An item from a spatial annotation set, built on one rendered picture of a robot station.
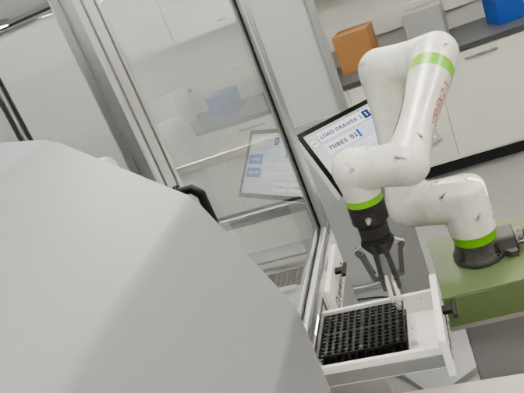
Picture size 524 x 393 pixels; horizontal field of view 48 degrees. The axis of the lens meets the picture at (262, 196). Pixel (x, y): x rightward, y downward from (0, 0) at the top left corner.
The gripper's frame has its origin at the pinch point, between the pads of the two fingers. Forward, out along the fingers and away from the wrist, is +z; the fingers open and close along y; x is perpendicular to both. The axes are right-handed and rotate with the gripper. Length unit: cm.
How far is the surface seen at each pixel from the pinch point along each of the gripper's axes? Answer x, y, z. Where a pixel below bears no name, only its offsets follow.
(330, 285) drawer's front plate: 15.5, -19.1, 4.2
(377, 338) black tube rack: -10.7, -6.1, 6.5
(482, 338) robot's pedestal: 14.0, 18.4, 31.7
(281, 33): 160, -33, -54
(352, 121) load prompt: 98, -7, -19
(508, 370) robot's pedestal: 14, 23, 45
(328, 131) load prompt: 92, -16, -19
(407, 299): 6.2, 2.1, 8.0
